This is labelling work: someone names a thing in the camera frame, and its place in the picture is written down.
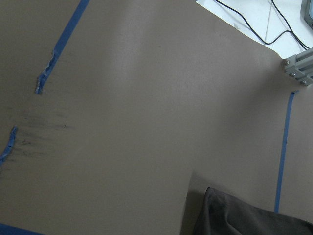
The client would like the dark brown t-shirt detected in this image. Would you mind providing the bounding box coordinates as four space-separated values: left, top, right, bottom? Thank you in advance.
193 187 313 235

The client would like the aluminium frame post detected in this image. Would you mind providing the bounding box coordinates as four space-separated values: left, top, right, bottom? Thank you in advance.
282 48 313 86

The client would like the black cable on desk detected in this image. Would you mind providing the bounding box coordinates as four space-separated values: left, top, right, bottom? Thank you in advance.
214 0 311 49

